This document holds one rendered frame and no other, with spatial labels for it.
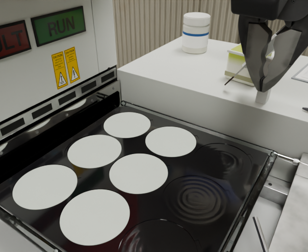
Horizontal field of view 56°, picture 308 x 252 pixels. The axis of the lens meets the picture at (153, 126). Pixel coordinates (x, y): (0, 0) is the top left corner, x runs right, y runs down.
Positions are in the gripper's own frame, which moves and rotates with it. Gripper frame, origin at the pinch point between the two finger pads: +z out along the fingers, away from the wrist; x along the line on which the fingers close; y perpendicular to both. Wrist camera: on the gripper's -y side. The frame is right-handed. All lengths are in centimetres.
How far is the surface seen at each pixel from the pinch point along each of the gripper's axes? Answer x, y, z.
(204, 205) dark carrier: 1.8, -8.5, 17.3
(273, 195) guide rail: -5.1, 6.5, 23.3
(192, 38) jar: 28.0, 30.6, 5.9
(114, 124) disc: 27.9, -0.5, 17.3
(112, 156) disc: 20.9, -8.5, 17.3
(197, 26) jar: 27.1, 31.3, 2.8
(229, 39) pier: 80, 187, 52
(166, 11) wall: 145, 191, 40
